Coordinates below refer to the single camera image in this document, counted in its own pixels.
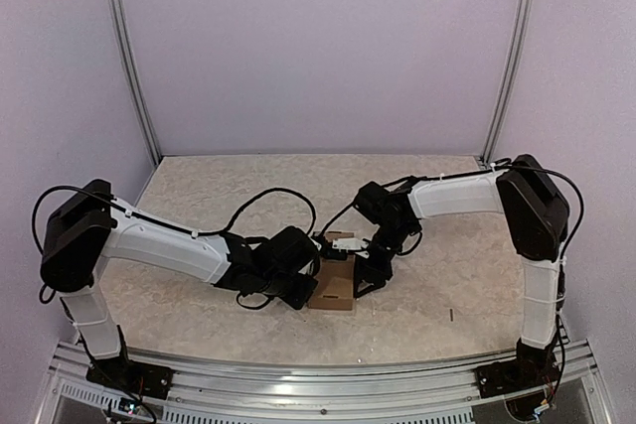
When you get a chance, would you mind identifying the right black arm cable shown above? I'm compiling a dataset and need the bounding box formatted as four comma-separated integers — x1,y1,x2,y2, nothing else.
320,158,583,256

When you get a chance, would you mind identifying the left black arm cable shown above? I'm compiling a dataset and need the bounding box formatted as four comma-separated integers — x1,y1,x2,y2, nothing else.
30,185,319,309

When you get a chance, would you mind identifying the aluminium frame post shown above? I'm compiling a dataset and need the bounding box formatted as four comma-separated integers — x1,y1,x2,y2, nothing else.
107,0,163,168
479,0,533,166

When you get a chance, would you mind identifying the left aluminium frame post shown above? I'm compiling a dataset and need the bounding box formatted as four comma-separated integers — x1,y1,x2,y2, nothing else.
107,0,163,168

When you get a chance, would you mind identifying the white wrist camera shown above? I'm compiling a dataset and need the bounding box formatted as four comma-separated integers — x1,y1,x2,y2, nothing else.
321,237,370,261
310,237,323,257

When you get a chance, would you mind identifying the right aluminium frame post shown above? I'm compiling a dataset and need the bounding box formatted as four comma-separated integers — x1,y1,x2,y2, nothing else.
479,0,533,166

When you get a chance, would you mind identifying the front aluminium frame rail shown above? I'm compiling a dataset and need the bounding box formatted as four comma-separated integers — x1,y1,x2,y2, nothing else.
27,341,617,423

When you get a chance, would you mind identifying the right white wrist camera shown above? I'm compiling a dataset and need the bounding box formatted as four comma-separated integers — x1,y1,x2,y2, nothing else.
321,237,370,261

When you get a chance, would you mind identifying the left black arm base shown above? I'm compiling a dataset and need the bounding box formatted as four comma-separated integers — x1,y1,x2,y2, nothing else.
86,357,174,400

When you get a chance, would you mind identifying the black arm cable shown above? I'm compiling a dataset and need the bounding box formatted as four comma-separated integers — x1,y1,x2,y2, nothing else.
30,185,319,309
320,158,583,256

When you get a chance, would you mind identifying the brown cardboard paper box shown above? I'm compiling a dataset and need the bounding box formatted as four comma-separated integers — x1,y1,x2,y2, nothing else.
307,231,356,311

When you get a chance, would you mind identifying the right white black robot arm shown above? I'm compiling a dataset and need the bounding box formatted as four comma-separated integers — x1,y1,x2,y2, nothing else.
353,155,569,388

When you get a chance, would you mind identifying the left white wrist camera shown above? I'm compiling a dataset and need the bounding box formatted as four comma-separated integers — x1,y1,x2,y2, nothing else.
310,237,323,257

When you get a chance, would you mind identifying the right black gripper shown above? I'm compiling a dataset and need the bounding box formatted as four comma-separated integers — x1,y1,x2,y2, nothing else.
350,222,412,299

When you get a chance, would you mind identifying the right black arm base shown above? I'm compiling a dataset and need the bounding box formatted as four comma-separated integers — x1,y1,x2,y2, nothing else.
474,357,560,399

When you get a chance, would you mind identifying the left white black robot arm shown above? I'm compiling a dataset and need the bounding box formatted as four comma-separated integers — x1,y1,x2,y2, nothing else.
33,179,320,389

